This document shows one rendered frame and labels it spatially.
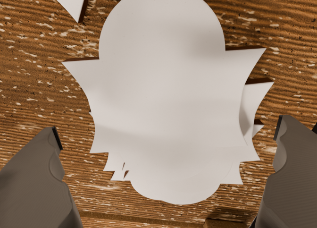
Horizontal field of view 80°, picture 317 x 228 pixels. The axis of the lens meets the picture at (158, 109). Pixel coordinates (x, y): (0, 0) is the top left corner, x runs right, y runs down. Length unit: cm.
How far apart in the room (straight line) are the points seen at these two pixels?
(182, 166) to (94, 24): 14
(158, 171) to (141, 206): 14
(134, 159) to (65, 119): 10
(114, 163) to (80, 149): 5
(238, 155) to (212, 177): 3
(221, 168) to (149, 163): 7
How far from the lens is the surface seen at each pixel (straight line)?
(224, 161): 18
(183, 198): 23
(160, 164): 16
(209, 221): 32
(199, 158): 16
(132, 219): 33
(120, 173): 24
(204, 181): 20
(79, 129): 22
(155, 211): 31
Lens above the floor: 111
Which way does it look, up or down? 62 degrees down
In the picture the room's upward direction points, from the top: 178 degrees counter-clockwise
